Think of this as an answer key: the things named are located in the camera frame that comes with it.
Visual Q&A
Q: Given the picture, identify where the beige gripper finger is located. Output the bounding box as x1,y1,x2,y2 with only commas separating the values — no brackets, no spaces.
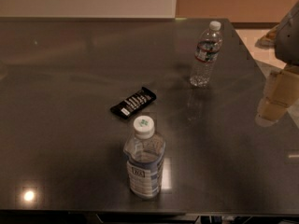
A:
255,64,299,127

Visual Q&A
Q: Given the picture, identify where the clear water bottle red label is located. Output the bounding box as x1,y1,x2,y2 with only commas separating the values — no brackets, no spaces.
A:
190,21,222,88

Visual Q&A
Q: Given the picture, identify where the water bottle blue white label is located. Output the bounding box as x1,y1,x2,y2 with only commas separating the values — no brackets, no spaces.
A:
123,116,166,199

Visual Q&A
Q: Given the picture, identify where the black candy bar wrapper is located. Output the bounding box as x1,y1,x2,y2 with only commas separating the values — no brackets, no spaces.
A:
110,87,156,119

